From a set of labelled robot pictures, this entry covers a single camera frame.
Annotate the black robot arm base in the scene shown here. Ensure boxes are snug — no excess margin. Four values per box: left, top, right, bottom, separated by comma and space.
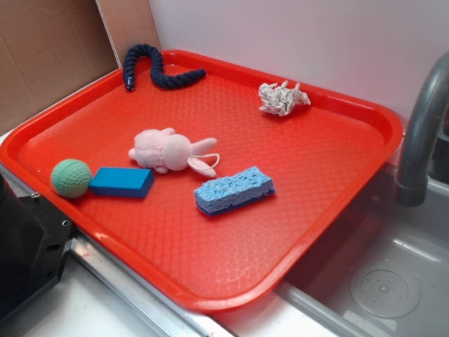
1, 178, 74, 326

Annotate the blue rectangular block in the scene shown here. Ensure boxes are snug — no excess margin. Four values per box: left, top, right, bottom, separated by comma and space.
89, 167, 155, 198

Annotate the red plastic tray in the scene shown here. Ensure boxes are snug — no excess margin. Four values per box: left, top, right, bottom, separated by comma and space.
1, 51, 403, 312

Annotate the light blue sponge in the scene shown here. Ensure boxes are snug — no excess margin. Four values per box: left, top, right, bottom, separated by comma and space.
194, 166, 276, 216

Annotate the pink plush bunny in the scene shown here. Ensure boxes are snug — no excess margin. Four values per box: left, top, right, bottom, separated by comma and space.
128, 128, 220, 178

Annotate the green textured ball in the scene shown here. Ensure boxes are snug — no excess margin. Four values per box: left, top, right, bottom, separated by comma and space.
51, 159, 92, 199

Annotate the grey toy faucet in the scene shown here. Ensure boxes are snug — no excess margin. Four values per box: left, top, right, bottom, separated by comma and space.
394, 53, 448, 206

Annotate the grey plastic sink basin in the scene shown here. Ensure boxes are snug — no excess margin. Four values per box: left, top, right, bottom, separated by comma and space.
276, 167, 448, 336

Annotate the brown cardboard panel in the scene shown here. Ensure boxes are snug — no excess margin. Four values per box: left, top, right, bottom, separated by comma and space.
1, 1, 159, 134

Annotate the white knotted rope toy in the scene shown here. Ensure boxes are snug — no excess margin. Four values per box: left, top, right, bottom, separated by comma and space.
258, 81, 311, 117

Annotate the navy blue rope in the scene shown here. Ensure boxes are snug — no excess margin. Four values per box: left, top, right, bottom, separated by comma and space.
122, 44, 207, 93

